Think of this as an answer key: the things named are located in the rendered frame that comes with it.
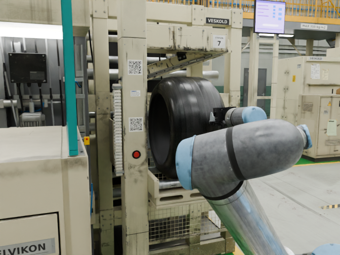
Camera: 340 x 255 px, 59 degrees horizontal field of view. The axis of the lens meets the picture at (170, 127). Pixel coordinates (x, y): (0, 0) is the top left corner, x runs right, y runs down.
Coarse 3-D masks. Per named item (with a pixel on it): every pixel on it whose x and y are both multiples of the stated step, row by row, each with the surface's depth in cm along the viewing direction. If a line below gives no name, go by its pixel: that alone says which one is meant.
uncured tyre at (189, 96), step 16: (176, 80) 156; (192, 80) 158; (208, 80) 164; (160, 96) 187; (176, 96) 148; (192, 96) 148; (208, 96) 151; (160, 112) 194; (176, 112) 145; (192, 112) 144; (208, 112) 147; (160, 128) 196; (176, 128) 144; (192, 128) 143; (208, 128) 146; (160, 144) 194; (176, 144) 145; (160, 160) 175; (176, 176) 158
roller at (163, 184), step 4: (164, 180) 158; (168, 180) 158; (172, 180) 158; (176, 180) 159; (160, 184) 155; (164, 184) 156; (168, 184) 156; (172, 184) 157; (176, 184) 158; (180, 184) 159; (160, 188) 156; (164, 188) 157
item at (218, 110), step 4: (216, 108) 133; (220, 108) 131; (224, 108) 132; (228, 108) 126; (216, 112) 133; (220, 112) 131; (224, 112) 130; (216, 116) 134; (220, 116) 131; (224, 116) 131; (216, 120) 133; (220, 120) 131; (220, 124) 131
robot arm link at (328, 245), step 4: (324, 244) 92; (328, 244) 91; (332, 244) 92; (336, 244) 90; (316, 248) 92; (320, 248) 91; (324, 248) 91; (328, 248) 90; (332, 248) 90; (336, 248) 90; (312, 252) 92; (316, 252) 91; (320, 252) 91; (324, 252) 90; (328, 252) 90; (332, 252) 89; (336, 252) 89
